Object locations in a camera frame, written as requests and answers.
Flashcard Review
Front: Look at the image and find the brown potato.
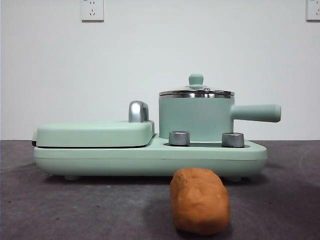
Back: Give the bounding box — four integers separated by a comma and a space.
169, 167, 231, 236

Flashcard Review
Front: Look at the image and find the glass lid with green knob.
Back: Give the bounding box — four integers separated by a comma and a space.
158, 73, 235, 98

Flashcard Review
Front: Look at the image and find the mint green handled steamer pot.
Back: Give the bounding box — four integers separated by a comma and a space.
158, 92, 282, 141

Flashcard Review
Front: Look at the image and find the silver control knob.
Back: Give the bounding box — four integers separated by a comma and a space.
221, 131, 245, 148
168, 130, 191, 146

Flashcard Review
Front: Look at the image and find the mint green breakfast machine base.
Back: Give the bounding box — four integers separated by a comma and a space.
33, 133, 268, 181

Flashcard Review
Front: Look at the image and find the green griddle cover, silver handle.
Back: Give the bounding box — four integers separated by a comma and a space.
31, 100, 156, 149

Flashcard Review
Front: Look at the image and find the white wall socket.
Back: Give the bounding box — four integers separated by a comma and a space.
306, 0, 320, 22
80, 0, 105, 23

